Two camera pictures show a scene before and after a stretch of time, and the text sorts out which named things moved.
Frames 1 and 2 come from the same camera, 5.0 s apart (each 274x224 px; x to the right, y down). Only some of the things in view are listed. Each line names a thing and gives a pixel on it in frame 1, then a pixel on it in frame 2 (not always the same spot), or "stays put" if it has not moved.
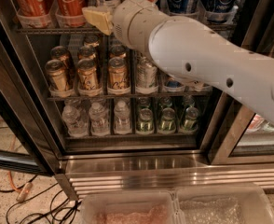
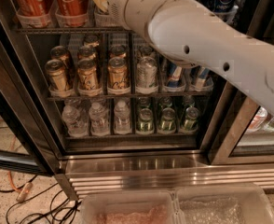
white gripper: x=122 y=20 -> x=119 y=0
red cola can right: x=69 y=2 stays put
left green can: x=144 y=123 stays put
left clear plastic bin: x=143 y=207 stays put
